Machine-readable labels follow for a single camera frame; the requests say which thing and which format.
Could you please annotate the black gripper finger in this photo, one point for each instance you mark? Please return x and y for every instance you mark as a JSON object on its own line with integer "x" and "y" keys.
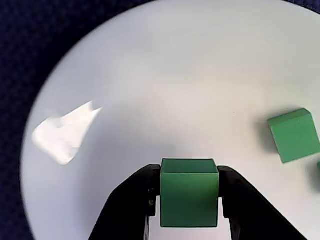
{"x": 125, "y": 212}
{"x": 250, "y": 217}

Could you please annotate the green cube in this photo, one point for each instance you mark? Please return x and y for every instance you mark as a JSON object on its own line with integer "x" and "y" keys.
{"x": 188, "y": 197}
{"x": 319, "y": 168}
{"x": 293, "y": 136}

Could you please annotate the white round plate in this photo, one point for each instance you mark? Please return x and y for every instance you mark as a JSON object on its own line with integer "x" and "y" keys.
{"x": 175, "y": 75}

